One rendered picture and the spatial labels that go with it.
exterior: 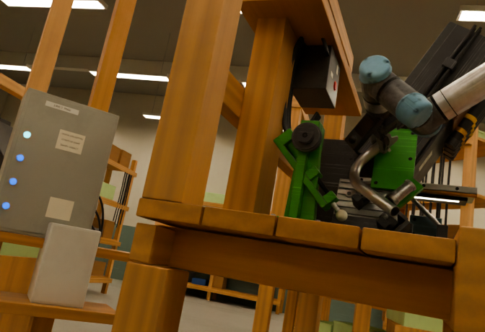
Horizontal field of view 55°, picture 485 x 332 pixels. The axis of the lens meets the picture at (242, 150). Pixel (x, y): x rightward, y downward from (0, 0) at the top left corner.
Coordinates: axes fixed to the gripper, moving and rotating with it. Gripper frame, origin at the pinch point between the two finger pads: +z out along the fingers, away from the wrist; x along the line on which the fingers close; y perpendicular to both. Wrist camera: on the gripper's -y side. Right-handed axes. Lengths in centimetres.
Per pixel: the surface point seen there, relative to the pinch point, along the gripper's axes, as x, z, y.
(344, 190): -3.2, 4.4, -15.0
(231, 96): 21.3, -30.7, -28.6
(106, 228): 400, 466, -249
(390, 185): -10.9, 2.5, -4.2
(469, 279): -52, -50, -21
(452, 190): -17.9, 15.0, 12.0
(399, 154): -4.6, 2.6, 4.1
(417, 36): 348, 435, 314
